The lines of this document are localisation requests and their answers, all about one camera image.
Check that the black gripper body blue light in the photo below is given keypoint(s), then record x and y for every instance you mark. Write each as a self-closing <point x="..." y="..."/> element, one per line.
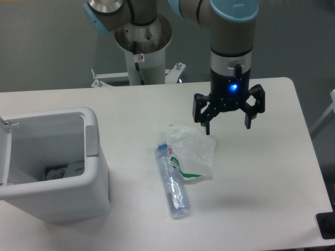
<point x="228" y="93"/>

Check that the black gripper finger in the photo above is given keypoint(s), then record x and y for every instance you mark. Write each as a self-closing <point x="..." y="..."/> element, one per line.
<point x="204" y="111"/>
<point x="251" y="111"/>

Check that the clear plastic bag green print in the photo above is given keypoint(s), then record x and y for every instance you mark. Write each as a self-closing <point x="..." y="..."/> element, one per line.
<point x="192" y="151"/>

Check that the clear crushed plastic bottle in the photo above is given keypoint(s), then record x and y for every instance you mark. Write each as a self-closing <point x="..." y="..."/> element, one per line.
<point x="173" y="181"/>

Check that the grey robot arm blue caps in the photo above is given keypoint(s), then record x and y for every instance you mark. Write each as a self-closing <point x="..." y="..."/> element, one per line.
<point x="231" y="25"/>

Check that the white trash can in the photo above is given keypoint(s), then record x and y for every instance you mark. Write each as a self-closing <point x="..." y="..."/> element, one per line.
<point x="32" y="141"/>

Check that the black clamp at table edge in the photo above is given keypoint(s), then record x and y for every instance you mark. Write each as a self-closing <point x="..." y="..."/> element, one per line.
<point x="326" y="224"/>

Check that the blue white carton in bin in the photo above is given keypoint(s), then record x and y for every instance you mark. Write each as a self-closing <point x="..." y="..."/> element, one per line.
<point x="64" y="171"/>

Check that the white frame at right edge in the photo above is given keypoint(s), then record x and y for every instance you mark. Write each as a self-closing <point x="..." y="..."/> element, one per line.
<point x="324" y="119"/>

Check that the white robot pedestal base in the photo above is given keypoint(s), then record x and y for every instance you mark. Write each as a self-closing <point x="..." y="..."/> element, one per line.
<point x="144" y="49"/>

